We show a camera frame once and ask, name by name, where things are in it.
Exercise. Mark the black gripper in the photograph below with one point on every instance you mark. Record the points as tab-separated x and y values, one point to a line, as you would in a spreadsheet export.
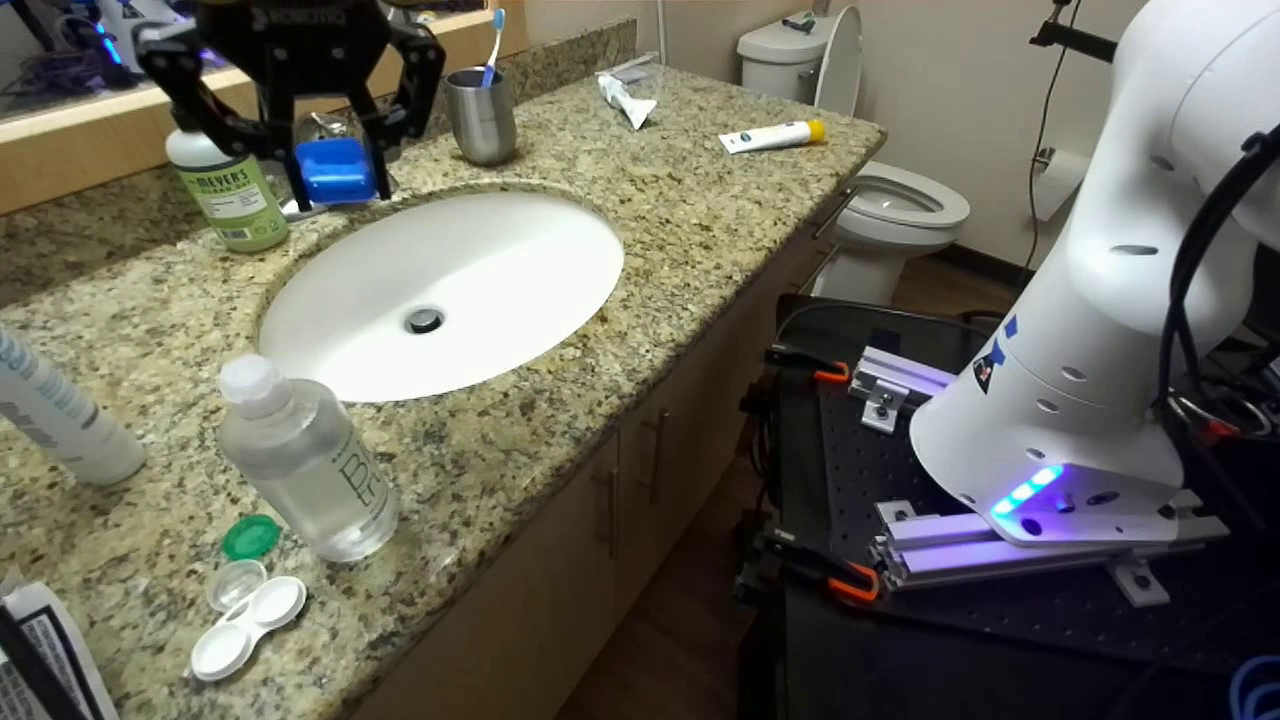
297	50

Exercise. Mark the blue floss case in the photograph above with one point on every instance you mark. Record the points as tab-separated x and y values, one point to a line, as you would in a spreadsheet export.
335	168

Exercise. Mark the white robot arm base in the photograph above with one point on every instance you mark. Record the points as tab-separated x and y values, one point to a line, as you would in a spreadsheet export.
1049	429

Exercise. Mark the white oval sink basin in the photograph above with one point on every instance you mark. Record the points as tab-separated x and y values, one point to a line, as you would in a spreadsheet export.
446	294

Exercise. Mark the clear lens case cap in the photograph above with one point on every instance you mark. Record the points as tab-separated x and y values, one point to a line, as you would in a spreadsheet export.
232	581

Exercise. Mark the white contact lens case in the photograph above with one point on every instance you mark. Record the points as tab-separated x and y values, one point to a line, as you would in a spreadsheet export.
246	627

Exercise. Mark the green soap pump bottle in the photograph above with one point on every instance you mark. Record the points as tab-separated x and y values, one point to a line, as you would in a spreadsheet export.
230	188

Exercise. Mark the steel toothbrush cup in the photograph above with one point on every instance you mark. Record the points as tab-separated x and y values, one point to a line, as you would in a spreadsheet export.
481	118

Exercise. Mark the blue toothbrush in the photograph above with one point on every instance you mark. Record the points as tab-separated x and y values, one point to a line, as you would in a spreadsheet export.
496	46

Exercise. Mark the white toothpaste tube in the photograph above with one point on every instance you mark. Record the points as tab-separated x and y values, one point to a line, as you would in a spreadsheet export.
616	95

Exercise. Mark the clear solution bottle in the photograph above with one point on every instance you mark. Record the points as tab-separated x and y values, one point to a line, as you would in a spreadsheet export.
304	457

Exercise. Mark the white bottle at left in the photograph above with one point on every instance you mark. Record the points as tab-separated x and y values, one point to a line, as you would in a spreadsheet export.
61	421

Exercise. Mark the green contact lens cap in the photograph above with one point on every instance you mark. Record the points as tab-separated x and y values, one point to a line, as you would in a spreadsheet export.
251	539

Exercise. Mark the white tube yellow cap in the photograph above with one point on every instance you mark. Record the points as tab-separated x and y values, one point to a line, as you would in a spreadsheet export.
794	133

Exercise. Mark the white toilet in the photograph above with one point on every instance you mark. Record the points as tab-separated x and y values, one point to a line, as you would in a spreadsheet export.
894	214

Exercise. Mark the black robot cart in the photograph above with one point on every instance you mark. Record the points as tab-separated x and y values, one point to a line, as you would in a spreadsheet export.
1052	644

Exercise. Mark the wall mirror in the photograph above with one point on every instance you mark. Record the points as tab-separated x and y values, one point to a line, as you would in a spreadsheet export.
95	46

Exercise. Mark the aluminium mounting rail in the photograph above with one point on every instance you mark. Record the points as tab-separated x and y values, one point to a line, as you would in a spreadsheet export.
924	550

